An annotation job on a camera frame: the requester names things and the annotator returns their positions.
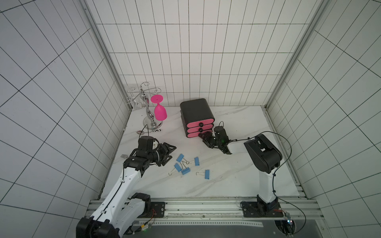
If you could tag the clear wine glass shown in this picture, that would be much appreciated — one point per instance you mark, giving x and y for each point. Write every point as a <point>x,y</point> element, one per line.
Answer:
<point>135,98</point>

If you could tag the pink drawer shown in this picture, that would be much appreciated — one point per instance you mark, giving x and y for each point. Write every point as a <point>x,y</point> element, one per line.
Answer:
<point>200,123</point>
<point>200,129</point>
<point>194,134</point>

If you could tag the pink bottom drawer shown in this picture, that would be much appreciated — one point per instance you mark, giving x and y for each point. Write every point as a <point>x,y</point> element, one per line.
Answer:
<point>194,134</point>

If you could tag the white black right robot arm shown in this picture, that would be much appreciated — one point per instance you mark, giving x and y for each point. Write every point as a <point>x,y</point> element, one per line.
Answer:
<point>264,154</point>

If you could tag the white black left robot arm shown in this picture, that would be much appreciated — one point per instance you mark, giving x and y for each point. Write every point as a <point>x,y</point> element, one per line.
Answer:
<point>119,193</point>

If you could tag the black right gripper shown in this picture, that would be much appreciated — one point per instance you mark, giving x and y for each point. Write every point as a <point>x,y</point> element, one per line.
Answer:
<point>214,141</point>

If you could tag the black drawer cabinet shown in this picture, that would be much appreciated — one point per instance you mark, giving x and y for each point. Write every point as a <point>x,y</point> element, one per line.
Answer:
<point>195,110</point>

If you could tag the magenta plastic wine glass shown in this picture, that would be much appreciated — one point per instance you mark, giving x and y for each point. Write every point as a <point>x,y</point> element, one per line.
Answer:
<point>159,111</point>

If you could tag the chrome glass rack stand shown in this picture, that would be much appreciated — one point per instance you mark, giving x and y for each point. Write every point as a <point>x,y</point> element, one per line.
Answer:
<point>150,121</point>

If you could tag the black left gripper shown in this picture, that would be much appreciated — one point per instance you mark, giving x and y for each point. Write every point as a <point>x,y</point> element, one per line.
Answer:
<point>167,146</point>

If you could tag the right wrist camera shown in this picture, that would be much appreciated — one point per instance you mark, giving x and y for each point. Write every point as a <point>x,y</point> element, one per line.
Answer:
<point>220,132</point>

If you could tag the pink top drawer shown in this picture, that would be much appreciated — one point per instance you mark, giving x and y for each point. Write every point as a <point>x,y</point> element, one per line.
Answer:
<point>200,123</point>

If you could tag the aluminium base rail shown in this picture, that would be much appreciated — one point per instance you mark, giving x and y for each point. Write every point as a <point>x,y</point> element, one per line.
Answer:
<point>244,211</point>

